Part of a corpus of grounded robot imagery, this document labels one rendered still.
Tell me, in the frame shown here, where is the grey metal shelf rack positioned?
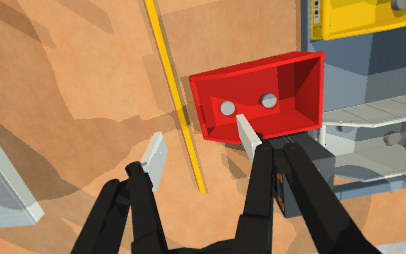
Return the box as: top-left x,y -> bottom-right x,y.
300,0 -> 406,201

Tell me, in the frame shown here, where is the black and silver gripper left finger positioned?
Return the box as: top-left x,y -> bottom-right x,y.
70,131 -> 168,254

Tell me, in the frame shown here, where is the grey open bin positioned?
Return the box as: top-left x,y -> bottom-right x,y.
310,95 -> 406,182

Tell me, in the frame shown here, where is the red bin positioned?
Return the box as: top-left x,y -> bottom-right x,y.
191,51 -> 324,145

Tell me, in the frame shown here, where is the dark grey tool case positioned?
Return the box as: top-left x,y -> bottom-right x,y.
264,131 -> 336,218

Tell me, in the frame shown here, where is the yellow open bin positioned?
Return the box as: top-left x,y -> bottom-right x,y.
311,0 -> 406,41

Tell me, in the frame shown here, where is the yellow long thin bar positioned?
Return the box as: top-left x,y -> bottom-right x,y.
145,0 -> 206,194

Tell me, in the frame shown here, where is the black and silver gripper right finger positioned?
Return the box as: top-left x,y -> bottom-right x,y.
231,114 -> 383,254

